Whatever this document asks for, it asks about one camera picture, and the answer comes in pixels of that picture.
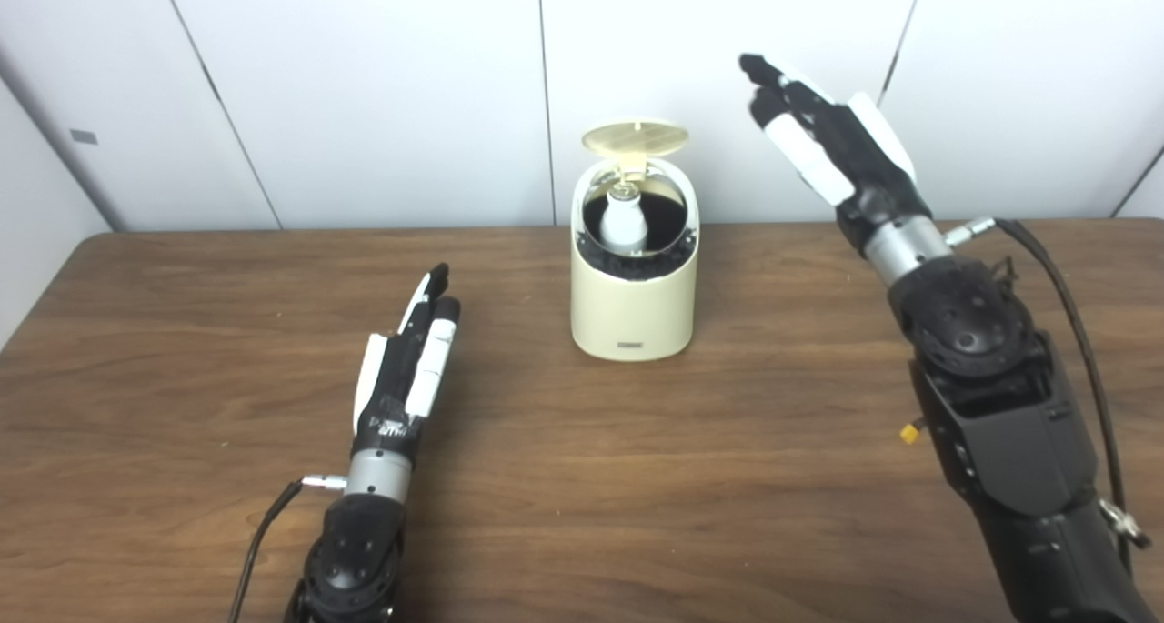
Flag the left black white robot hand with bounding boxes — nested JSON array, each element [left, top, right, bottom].
[[351, 262, 462, 465]]

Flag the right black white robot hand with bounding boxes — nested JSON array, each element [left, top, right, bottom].
[[738, 53, 933, 256]]

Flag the cream round bin lid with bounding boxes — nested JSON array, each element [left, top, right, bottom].
[[581, 119, 689, 183]]

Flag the cream-colored round bin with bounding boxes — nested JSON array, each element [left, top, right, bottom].
[[570, 157, 700, 363]]

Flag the small white plastic bottle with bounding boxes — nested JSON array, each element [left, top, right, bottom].
[[597, 185, 649, 253]]

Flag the black bin liner bag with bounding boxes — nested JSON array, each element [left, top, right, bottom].
[[575, 191, 697, 283]]

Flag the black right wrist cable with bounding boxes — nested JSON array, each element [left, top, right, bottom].
[[946, 216, 1151, 551]]

